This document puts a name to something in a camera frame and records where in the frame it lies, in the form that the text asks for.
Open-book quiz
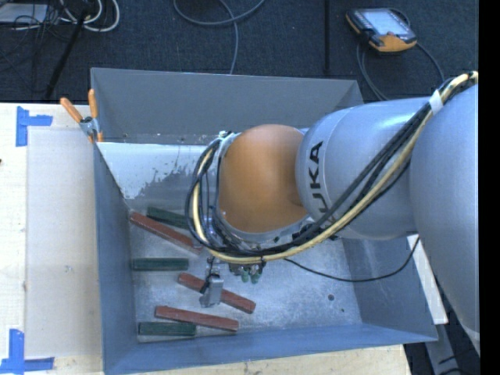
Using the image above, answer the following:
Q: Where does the grey metal bin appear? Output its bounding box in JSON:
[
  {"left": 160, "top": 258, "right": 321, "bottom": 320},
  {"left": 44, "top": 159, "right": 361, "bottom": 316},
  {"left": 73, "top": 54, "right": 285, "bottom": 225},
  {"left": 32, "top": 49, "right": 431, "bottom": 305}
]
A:
[{"left": 89, "top": 67, "right": 439, "bottom": 375}]

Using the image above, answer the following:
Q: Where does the pale flat board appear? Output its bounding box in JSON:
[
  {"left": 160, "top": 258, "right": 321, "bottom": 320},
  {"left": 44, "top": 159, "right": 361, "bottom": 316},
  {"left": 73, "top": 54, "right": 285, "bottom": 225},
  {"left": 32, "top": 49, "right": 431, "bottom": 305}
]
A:
[{"left": 23, "top": 125, "right": 449, "bottom": 361}]

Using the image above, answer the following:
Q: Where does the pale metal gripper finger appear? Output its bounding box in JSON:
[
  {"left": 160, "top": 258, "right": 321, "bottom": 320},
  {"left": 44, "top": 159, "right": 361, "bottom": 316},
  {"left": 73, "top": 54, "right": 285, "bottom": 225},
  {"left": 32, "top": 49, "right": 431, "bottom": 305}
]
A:
[
  {"left": 198, "top": 275, "right": 219, "bottom": 309},
  {"left": 206, "top": 276, "right": 226, "bottom": 309}
]

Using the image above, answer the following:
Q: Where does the dark green flat block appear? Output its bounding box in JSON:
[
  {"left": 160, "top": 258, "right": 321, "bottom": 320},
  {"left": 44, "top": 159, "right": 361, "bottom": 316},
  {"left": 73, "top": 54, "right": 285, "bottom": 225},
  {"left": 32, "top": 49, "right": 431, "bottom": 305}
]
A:
[
  {"left": 137, "top": 320, "right": 198, "bottom": 338},
  {"left": 147, "top": 205, "right": 193, "bottom": 230},
  {"left": 130, "top": 257, "right": 191, "bottom": 273}
]

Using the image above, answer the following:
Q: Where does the red-brown flat block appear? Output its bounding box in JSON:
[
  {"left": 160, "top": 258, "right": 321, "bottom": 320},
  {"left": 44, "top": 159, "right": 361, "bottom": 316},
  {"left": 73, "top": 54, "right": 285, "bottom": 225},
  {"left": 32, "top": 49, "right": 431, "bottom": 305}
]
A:
[
  {"left": 154, "top": 305, "right": 241, "bottom": 333},
  {"left": 129, "top": 211, "right": 205, "bottom": 255},
  {"left": 177, "top": 272, "right": 258, "bottom": 315}
]

